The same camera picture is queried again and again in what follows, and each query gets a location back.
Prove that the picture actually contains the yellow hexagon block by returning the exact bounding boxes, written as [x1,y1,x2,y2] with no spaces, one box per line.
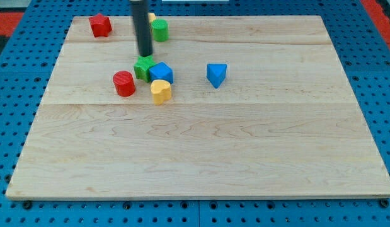
[148,13,156,24]

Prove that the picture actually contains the yellow heart block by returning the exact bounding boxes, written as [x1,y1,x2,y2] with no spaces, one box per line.
[151,79,172,105]

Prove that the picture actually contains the blue triangle block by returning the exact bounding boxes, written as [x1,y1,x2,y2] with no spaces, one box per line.
[206,64,227,89]

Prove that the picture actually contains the blue cube block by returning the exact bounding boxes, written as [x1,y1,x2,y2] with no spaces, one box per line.
[149,62,174,84]

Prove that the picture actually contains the green star block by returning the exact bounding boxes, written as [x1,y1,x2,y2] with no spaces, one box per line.
[134,55,156,83]

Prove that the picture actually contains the red cylinder block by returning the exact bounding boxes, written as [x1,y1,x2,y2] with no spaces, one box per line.
[113,71,135,96]

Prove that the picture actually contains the green cylinder block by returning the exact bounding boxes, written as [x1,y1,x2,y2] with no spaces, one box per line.
[151,19,169,42]

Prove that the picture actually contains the light wooden board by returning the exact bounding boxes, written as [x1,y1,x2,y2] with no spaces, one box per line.
[6,16,390,201]

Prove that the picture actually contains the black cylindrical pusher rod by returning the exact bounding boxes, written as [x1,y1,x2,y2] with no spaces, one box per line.
[129,0,153,57]

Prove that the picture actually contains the red star block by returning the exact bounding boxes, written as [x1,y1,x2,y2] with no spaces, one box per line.
[89,13,112,38]

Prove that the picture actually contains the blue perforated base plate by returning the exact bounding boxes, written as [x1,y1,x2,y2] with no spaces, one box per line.
[0,0,390,226]

